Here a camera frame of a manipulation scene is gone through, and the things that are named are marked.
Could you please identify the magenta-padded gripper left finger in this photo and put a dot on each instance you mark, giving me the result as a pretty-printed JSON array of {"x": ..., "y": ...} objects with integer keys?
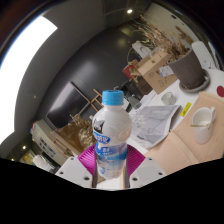
[{"x": 75, "y": 170}]

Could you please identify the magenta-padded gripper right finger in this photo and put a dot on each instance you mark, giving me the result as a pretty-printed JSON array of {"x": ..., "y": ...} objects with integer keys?
[{"x": 146, "y": 170}]

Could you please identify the blue-capped plastic water bottle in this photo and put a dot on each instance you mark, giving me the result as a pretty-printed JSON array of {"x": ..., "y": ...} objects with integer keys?
[{"x": 111, "y": 133}]

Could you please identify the light wooden drawing board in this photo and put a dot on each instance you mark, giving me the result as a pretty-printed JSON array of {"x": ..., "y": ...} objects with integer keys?
[
  {"x": 166, "y": 156},
  {"x": 210, "y": 153}
]

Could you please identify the white cabinet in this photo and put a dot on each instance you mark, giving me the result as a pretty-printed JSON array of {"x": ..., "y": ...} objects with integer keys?
[{"x": 46, "y": 143}]

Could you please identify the open grey newspaper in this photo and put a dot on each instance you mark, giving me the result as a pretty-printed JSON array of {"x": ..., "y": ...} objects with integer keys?
[{"x": 153, "y": 125}]

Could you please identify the white ceramic mug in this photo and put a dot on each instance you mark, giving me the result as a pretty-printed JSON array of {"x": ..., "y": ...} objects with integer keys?
[{"x": 202, "y": 131}]

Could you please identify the stick in mug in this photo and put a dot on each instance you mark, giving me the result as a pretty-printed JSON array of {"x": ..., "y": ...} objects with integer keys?
[{"x": 200, "y": 125}]

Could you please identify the yellow label strip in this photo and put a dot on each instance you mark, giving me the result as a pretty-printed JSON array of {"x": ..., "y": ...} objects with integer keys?
[{"x": 186, "y": 109}]

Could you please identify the wooden easel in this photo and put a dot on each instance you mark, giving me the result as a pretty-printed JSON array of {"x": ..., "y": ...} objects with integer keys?
[{"x": 96, "y": 99}]

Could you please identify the small grey round jar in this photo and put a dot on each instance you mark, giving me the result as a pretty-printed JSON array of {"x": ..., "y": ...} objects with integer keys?
[{"x": 168, "y": 98}]

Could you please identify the brown cardboard box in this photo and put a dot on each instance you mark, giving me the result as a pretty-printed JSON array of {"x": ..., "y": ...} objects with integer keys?
[{"x": 156, "y": 73}]

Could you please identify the grey round pot saucer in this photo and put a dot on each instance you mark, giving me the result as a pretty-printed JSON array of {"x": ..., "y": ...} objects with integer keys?
[{"x": 203, "y": 87}]

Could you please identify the red box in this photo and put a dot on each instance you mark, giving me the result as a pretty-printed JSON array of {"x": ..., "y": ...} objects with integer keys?
[{"x": 130, "y": 70}]

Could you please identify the flat round red coaster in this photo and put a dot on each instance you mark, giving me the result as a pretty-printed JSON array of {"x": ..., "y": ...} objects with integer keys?
[{"x": 220, "y": 91}]

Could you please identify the dried plant in grey pot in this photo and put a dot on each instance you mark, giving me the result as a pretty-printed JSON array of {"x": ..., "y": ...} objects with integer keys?
[{"x": 188, "y": 68}]

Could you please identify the long ceiling light strip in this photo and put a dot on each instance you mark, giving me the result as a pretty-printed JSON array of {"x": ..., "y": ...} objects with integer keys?
[{"x": 20, "y": 73}]

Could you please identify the white wrapped sculpture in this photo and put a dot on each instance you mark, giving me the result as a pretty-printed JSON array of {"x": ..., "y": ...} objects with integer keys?
[{"x": 140, "y": 49}]

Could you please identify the white plastic chair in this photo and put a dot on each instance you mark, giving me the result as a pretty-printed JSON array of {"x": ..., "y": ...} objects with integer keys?
[{"x": 201, "y": 50}]

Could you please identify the round recessed ceiling light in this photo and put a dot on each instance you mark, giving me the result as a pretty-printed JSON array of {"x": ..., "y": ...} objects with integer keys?
[{"x": 129, "y": 11}]

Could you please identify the black wall screen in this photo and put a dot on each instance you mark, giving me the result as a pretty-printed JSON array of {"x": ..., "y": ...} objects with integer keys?
[{"x": 66, "y": 105}]

